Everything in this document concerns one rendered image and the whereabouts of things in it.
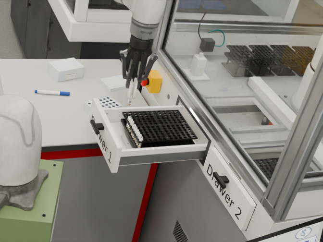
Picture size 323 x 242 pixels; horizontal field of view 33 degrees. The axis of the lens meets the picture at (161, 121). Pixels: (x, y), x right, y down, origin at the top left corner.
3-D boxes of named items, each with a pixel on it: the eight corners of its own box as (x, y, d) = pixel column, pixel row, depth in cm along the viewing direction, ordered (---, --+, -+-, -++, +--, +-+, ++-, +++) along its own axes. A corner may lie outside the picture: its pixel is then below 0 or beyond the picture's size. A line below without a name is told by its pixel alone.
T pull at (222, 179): (222, 189, 172) (223, 186, 171) (212, 174, 177) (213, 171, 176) (232, 188, 173) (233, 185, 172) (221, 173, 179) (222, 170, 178)
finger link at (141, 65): (139, 48, 184) (143, 48, 185) (136, 77, 191) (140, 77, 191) (141, 54, 181) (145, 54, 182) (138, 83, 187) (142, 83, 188)
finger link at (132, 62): (139, 53, 181) (134, 53, 181) (130, 82, 187) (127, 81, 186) (137, 48, 184) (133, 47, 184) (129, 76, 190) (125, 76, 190)
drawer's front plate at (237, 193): (241, 231, 170) (251, 205, 164) (201, 171, 191) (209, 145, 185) (245, 230, 170) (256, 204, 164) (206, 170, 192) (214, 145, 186)
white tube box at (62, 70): (57, 82, 230) (58, 71, 228) (46, 72, 235) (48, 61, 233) (82, 77, 238) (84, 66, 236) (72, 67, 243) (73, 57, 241)
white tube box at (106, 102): (96, 121, 213) (97, 113, 211) (83, 110, 217) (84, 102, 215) (120, 113, 221) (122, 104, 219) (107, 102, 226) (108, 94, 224)
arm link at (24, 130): (2, 195, 145) (5, 124, 134) (-36, 162, 154) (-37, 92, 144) (51, 174, 157) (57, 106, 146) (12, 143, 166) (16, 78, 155)
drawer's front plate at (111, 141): (112, 174, 179) (117, 147, 174) (88, 122, 201) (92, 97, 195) (117, 173, 180) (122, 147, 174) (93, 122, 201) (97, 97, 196)
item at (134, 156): (116, 166, 181) (119, 152, 177) (94, 121, 199) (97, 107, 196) (222, 158, 197) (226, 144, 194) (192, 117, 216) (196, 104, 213)
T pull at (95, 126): (95, 135, 182) (96, 131, 181) (89, 122, 187) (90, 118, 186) (105, 134, 183) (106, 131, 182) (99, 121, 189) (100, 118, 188)
